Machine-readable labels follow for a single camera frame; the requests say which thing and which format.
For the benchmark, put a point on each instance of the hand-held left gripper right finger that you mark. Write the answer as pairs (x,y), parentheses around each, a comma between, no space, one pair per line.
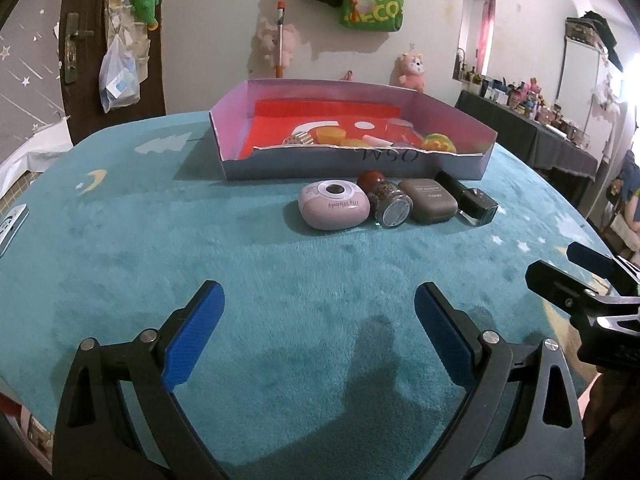
(445,340)

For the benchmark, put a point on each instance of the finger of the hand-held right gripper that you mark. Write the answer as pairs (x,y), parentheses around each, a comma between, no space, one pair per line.
(550,279)
(590,259)

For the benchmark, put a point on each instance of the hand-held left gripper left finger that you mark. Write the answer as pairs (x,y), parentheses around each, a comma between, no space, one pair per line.
(195,340)

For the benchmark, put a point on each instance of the black nail polish bottle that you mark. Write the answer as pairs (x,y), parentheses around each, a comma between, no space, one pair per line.
(477,207)

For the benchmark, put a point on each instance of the grey-brown compact case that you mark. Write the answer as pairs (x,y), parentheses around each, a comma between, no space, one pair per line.
(430,202)

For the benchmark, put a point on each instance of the glitter jar red lid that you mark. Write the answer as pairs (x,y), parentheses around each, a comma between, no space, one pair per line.
(392,207)

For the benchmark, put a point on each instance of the pink round case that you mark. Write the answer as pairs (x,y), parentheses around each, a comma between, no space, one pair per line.
(332,210)

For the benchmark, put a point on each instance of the yellow green duck toy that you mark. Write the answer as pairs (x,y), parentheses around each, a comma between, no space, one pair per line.
(439,143)

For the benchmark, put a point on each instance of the purple cardboard box red lining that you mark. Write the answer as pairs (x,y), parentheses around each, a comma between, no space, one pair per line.
(300,165)

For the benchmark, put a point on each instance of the pink nail polish bottle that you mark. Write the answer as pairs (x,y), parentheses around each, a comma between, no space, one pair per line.
(377,141)

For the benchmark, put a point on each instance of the clear glass cup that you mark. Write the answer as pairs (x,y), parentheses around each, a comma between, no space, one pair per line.
(400,129)

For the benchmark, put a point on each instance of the amber soap piece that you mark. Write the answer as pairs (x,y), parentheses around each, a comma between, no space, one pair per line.
(356,143)
(330,135)

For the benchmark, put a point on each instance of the gold studded cylinder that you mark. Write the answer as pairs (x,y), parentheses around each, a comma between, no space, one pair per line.
(299,138)

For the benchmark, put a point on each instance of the teal star print blanket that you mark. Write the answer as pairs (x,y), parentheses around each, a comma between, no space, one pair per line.
(200,250)

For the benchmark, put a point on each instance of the table with dark cloth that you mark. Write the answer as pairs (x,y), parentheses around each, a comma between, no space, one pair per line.
(540,145)

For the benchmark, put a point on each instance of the white hanging plush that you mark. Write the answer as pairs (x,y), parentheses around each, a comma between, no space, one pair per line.
(607,90)

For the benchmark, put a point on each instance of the row of cosmetic bottles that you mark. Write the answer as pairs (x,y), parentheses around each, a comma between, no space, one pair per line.
(525,97)

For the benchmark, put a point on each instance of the white cabinet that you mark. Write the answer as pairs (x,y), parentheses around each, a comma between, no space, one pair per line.
(582,70)

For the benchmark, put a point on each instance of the white silver flat device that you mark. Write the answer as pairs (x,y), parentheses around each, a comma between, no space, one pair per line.
(12,225)

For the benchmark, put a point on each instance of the white plastic sheet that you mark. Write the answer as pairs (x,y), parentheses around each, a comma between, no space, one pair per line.
(35,155)

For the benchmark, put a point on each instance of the pink plush white face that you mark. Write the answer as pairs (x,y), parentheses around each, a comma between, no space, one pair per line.
(412,72)

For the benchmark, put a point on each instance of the dark brown door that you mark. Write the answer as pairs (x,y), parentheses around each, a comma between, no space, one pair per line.
(85,105)

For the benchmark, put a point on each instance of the clear plastic bag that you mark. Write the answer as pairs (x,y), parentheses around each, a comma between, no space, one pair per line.
(119,82)

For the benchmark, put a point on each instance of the white pole orange tip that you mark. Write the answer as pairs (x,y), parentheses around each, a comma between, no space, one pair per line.
(279,35)

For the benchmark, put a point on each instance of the grey star pattern curtain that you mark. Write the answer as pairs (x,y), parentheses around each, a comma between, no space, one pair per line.
(25,60)

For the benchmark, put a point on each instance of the clear hanging pocket organizer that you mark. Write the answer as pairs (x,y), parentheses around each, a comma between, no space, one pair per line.
(120,5)

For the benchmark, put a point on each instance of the green plush toy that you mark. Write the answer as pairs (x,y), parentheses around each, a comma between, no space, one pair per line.
(144,0)

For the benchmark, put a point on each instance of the wall mirror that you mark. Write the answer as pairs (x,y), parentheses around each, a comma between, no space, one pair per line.
(475,25)

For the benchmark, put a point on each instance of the small pink wall hook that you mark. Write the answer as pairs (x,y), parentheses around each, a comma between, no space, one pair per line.
(348,75)

